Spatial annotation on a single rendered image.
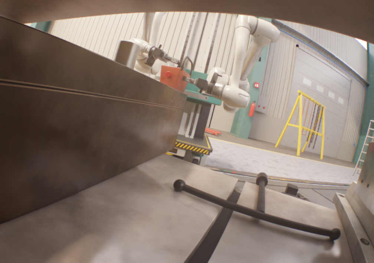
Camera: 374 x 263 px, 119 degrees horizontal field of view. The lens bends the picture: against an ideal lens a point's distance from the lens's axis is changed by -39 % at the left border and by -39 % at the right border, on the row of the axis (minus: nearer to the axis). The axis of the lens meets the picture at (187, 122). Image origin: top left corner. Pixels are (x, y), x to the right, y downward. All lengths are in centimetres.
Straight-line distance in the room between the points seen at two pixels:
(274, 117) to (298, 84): 219
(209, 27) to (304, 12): 165
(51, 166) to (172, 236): 32
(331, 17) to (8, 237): 74
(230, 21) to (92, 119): 826
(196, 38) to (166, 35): 589
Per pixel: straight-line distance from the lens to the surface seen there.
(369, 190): 72
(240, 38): 118
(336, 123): 1197
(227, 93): 96
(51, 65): 38
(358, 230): 79
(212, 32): 192
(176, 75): 102
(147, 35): 164
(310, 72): 1023
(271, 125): 857
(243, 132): 677
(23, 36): 36
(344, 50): 1348
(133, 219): 48
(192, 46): 190
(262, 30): 128
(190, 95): 154
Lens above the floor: 61
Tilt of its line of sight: 5 degrees down
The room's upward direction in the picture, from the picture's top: 14 degrees clockwise
